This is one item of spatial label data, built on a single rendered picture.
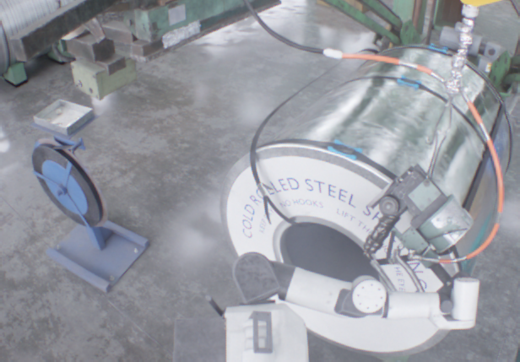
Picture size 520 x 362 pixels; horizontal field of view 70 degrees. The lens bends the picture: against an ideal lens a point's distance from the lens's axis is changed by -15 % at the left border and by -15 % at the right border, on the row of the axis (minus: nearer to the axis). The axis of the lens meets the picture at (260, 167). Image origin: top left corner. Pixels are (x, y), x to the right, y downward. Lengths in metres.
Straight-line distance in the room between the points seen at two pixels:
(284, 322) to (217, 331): 0.15
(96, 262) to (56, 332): 0.59
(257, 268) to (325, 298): 0.17
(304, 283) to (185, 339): 0.31
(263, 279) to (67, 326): 1.96
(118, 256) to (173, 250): 0.39
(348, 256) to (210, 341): 1.37
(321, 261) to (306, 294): 1.16
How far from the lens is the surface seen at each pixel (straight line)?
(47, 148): 2.52
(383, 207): 1.28
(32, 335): 2.86
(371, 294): 0.99
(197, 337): 0.99
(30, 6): 5.75
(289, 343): 0.95
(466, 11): 0.98
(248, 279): 1.00
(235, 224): 2.04
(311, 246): 2.14
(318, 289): 1.00
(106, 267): 2.96
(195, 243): 2.98
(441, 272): 1.31
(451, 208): 1.23
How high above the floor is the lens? 2.22
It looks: 39 degrees down
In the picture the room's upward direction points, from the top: straight up
